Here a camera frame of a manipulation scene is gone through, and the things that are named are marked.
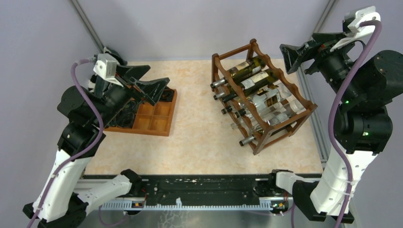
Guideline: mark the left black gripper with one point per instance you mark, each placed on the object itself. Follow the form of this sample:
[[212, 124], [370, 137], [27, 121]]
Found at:
[[151, 90]]

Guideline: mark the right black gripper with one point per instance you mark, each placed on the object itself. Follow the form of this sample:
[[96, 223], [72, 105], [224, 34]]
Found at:
[[293, 56]]

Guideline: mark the dark green wine bottle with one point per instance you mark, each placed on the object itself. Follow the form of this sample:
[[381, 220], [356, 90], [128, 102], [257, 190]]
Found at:
[[247, 68]]

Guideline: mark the clear square spirit bottle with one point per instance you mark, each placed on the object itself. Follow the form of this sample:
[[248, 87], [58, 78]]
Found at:
[[240, 113]]

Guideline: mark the dark wine bottle black cap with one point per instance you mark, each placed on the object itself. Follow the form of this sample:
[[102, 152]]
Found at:
[[253, 84]]

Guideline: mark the brown wooden wine rack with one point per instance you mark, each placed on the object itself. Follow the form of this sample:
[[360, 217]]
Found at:
[[222, 81]]

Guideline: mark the slim clear glass bottle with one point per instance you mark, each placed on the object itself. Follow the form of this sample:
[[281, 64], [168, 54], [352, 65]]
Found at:
[[272, 119]]

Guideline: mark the olive wine bottle grey cap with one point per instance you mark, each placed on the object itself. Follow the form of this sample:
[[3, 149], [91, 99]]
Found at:
[[253, 139]]

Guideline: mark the green wine bottle silver neck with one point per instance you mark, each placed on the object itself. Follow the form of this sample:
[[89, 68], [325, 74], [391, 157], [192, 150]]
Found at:
[[220, 95]]

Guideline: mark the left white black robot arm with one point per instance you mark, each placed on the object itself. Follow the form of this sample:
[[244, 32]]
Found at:
[[59, 205]]

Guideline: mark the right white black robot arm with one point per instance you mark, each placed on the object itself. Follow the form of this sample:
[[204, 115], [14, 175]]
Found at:
[[359, 124]]

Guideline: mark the black rolled sock top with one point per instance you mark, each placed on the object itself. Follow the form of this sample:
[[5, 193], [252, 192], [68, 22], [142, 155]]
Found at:
[[167, 95]]

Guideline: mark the dark rolled sock middle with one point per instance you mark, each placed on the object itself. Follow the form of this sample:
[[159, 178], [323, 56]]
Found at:
[[131, 107]]

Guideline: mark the dark rolled sock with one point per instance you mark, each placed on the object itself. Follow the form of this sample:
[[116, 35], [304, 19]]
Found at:
[[131, 107], [125, 120]]

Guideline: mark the zebra striped cloth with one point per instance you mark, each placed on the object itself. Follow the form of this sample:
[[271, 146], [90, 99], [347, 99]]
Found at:
[[96, 84]]

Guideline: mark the orange wooden compartment tray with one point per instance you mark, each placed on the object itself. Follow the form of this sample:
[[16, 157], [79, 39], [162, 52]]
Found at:
[[150, 120]]

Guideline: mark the dark rolled sock front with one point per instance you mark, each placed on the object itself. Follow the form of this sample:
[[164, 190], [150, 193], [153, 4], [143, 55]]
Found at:
[[125, 120]]

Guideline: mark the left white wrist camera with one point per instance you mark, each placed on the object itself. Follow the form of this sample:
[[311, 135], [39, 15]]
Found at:
[[106, 67]]

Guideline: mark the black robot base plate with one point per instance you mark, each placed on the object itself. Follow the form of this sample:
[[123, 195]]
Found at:
[[209, 190]]

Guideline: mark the grey cable comb strip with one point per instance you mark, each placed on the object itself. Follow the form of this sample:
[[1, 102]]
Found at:
[[129, 205]]

